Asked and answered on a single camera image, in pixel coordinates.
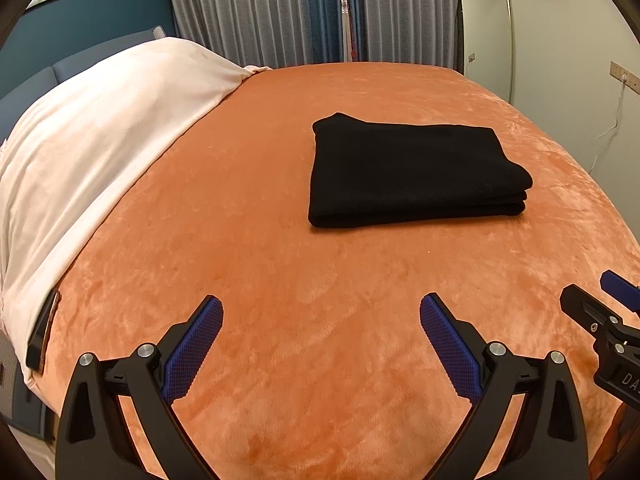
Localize black pants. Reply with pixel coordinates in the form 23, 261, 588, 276
307, 112, 533, 231

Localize blue padded headboard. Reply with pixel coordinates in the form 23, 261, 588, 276
0, 35, 167, 142

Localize orange plush blanket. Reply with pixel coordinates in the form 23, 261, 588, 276
27, 61, 640, 480

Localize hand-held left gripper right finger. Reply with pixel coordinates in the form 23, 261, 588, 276
419, 292, 591, 480

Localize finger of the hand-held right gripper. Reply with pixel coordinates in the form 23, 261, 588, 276
600, 270, 640, 313
559, 284, 626, 341

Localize dark phone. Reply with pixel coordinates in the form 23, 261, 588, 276
25, 290, 62, 374

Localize standing mirror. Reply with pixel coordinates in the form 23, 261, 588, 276
456, 0, 516, 104

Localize blue curtain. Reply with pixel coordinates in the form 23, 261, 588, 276
304, 0, 362, 65

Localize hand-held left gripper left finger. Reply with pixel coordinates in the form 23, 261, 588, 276
55, 294, 223, 480

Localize beige wall socket plate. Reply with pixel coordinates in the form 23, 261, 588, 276
610, 61, 639, 92

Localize grey curtain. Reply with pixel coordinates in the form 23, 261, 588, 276
164, 0, 308, 71
359, 0, 462, 72

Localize white cable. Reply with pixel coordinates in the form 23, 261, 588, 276
592, 80, 629, 172

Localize white pillow cover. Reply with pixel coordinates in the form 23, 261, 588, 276
0, 36, 274, 392

